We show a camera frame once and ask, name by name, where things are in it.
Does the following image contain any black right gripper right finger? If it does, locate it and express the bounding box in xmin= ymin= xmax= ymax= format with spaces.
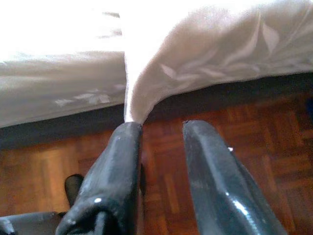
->
xmin=182 ymin=119 xmax=288 ymax=235

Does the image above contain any dark bed base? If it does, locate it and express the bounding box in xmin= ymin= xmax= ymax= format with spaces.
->
xmin=0 ymin=73 xmax=313 ymax=151

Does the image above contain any silver right robot leg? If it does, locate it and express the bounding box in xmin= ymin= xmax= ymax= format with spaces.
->
xmin=0 ymin=211 xmax=67 ymax=235

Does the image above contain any black right robot foot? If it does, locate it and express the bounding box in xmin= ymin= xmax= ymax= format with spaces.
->
xmin=65 ymin=173 xmax=84 ymax=208

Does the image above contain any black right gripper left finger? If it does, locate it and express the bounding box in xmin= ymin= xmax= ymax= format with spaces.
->
xmin=55 ymin=121 xmax=144 ymax=235

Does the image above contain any beige leaf pattern bed sheet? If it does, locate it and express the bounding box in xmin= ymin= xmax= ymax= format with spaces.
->
xmin=0 ymin=0 xmax=313 ymax=129

